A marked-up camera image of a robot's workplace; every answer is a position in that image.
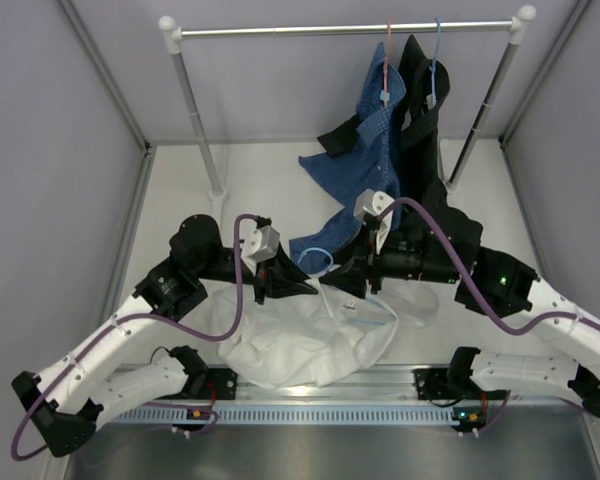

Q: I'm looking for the blue checked shirt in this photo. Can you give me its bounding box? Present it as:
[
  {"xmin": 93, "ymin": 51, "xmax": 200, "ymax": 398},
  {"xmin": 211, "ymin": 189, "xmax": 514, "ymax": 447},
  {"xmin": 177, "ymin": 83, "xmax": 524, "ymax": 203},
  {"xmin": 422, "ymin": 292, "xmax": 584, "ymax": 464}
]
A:
[{"xmin": 289, "ymin": 43, "xmax": 407, "ymax": 275}]

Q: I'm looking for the right aluminium frame post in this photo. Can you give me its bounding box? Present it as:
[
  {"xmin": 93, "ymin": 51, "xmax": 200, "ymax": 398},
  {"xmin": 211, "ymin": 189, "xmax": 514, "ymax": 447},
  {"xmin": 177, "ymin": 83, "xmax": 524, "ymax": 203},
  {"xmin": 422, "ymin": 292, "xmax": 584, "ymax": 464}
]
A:
[{"xmin": 497, "ymin": 0, "xmax": 596, "ymax": 361}]

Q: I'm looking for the perforated cable duct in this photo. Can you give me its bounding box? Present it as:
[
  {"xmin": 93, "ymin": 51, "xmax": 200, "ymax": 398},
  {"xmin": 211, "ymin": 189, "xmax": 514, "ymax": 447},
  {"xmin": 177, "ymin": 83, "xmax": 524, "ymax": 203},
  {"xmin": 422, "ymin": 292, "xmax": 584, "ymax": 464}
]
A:
[{"xmin": 113, "ymin": 404, "xmax": 478, "ymax": 426}]

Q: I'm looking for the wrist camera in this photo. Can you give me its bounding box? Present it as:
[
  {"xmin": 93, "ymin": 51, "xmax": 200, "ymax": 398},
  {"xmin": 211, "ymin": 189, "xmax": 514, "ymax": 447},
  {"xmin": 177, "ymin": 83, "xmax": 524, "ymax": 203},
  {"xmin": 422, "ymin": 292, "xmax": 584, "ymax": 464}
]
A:
[
  {"xmin": 241, "ymin": 225, "xmax": 280, "ymax": 275},
  {"xmin": 353, "ymin": 189, "xmax": 394, "ymax": 254}
]

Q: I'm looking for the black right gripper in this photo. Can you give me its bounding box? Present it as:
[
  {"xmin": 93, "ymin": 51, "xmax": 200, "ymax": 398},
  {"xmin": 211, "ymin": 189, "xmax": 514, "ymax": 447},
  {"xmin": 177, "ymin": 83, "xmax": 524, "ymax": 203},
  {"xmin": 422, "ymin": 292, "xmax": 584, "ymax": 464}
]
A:
[{"xmin": 320, "ymin": 224, "xmax": 462, "ymax": 300}]

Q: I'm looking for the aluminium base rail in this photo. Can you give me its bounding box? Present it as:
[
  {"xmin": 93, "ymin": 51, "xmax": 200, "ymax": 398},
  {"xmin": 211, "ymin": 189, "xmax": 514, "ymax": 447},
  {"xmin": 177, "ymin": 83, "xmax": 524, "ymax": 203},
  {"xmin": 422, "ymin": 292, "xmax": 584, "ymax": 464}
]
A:
[{"xmin": 114, "ymin": 363, "xmax": 600, "ymax": 401}]

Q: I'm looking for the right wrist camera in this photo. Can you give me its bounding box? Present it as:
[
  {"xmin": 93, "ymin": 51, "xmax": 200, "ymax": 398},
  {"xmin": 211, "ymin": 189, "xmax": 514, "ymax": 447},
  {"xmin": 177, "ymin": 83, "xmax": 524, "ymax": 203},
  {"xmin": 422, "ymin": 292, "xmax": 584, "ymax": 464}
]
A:
[{"xmin": 353, "ymin": 189, "xmax": 394, "ymax": 254}]

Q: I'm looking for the pink hanger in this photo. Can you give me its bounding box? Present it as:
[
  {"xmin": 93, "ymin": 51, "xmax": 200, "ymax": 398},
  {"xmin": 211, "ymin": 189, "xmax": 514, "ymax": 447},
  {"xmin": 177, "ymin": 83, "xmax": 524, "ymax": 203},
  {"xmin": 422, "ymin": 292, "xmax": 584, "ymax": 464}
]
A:
[{"xmin": 381, "ymin": 19, "xmax": 392, "ymax": 107}]

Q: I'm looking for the white shirt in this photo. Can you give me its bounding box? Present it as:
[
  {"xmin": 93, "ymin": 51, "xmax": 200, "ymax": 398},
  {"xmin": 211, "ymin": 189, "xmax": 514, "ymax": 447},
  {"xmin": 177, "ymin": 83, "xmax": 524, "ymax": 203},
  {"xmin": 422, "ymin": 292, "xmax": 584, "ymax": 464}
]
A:
[{"xmin": 217, "ymin": 280, "xmax": 439, "ymax": 389}]

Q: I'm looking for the black shirt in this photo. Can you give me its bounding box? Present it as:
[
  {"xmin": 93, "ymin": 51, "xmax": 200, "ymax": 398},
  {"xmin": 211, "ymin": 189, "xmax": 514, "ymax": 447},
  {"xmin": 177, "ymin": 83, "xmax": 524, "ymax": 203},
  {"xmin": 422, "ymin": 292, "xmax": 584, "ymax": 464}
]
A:
[{"xmin": 316, "ymin": 33, "xmax": 484, "ymax": 251}]

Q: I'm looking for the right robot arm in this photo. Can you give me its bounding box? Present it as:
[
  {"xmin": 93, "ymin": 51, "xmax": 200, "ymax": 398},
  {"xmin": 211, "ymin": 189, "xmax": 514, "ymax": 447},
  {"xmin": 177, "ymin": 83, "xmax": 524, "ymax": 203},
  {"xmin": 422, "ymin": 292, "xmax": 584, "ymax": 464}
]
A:
[{"xmin": 320, "ymin": 210, "xmax": 600, "ymax": 418}]

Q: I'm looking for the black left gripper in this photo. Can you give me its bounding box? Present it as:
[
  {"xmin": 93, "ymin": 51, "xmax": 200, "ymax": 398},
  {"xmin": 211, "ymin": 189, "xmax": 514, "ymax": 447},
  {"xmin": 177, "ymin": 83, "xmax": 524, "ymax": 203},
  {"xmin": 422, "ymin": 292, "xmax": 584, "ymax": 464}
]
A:
[{"xmin": 195, "ymin": 241, "xmax": 318, "ymax": 305}]

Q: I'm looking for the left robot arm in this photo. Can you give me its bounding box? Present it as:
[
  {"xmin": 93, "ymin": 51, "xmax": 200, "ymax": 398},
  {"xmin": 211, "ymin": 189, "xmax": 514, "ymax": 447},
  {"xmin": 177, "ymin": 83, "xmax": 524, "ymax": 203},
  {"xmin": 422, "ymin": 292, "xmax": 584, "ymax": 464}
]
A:
[{"xmin": 11, "ymin": 214, "xmax": 318, "ymax": 461}]

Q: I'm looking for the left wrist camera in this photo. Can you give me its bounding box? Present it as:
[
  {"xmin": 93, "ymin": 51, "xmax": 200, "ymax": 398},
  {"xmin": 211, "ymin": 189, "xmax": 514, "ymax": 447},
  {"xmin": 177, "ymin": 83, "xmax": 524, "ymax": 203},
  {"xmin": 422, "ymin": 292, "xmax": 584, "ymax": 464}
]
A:
[{"xmin": 241, "ymin": 225, "xmax": 280, "ymax": 275}]

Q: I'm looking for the light blue hanger with black shirt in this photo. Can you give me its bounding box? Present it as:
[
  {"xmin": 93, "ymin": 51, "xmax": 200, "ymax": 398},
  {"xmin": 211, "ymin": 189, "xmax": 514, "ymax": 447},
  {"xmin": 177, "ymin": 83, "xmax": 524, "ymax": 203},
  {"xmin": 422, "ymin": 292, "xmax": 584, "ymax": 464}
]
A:
[{"xmin": 427, "ymin": 17, "xmax": 442, "ymax": 110}]

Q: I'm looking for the aluminium frame post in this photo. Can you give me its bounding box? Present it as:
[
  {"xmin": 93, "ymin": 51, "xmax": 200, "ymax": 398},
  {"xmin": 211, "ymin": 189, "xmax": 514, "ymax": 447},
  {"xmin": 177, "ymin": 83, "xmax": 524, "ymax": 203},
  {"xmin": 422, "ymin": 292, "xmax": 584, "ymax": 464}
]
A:
[
  {"xmin": 54, "ymin": 0, "xmax": 156, "ymax": 241},
  {"xmin": 497, "ymin": 0, "xmax": 596, "ymax": 361}
]

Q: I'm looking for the white clothes rack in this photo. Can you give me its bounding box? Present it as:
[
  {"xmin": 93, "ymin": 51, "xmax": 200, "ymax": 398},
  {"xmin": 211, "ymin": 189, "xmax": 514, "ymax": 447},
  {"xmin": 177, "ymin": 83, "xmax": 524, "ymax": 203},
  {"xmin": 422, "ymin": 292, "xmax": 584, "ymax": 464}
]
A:
[{"xmin": 157, "ymin": 5, "xmax": 538, "ymax": 201}]

